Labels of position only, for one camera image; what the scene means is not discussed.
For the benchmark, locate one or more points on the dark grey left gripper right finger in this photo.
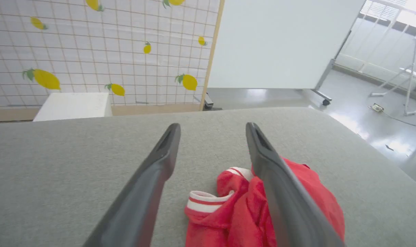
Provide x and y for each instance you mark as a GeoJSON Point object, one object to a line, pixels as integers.
{"type": "Point", "coordinates": [290, 209]}

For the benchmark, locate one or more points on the power strip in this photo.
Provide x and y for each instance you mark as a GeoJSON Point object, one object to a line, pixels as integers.
{"type": "Point", "coordinates": [377, 107]}

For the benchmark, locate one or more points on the white rolling whiteboard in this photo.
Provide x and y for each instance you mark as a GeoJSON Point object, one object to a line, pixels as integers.
{"type": "Point", "coordinates": [280, 41]}

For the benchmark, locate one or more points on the white box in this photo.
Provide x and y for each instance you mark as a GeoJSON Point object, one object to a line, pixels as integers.
{"type": "Point", "coordinates": [72, 106]}

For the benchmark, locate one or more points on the white metal stand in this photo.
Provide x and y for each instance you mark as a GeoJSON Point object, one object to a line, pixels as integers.
{"type": "Point", "coordinates": [409, 85]}

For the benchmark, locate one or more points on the lemon print partition screen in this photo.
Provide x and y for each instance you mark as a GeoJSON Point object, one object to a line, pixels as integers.
{"type": "Point", "coordinates": [91, 51]}

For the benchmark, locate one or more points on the red garment with white trim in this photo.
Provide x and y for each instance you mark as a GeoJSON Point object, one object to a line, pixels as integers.
{"type": "Point", "coordinates": [235, 212]}

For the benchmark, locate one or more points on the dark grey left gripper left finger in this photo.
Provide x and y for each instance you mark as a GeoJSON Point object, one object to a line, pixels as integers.
{"type": "Point", "coordinates": [142, 202]}

